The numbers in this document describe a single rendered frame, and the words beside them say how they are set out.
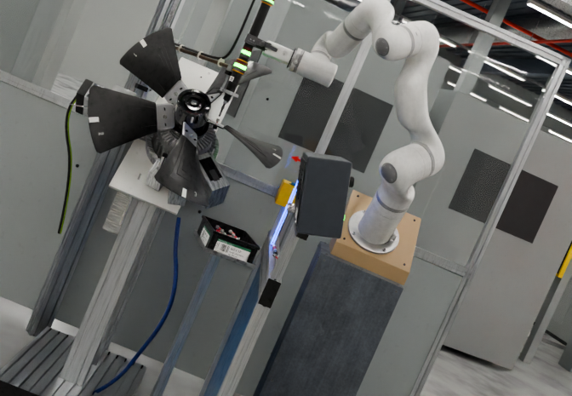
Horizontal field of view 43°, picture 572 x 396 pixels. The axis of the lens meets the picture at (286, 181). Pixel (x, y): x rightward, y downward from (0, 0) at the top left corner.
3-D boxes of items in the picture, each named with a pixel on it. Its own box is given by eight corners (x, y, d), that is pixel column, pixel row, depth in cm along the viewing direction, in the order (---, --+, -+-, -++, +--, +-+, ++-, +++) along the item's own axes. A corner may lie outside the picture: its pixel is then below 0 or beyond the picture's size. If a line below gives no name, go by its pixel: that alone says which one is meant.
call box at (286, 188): (272, 202, 298) (283, 178, 297) (295, 211, 299) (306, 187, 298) (273, 206, 282) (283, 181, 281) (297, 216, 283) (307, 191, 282)
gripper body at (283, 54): (290, 68, 252) (260, 54, 251) (289, 70, 262) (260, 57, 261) (299, 48, 251) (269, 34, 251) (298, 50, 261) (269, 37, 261)
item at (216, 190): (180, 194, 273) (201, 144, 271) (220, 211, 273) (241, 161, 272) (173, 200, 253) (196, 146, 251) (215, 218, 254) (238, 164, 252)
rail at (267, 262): (261, 247, 297) (269, 229, 297) (271, 251, 297) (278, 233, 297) (257, 303, 207) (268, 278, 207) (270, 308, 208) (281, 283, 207)
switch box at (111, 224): (110, 223, 301) (130, 174, 300) (130, 232, 302) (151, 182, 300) (101, 228, 286) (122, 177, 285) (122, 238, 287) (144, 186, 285)
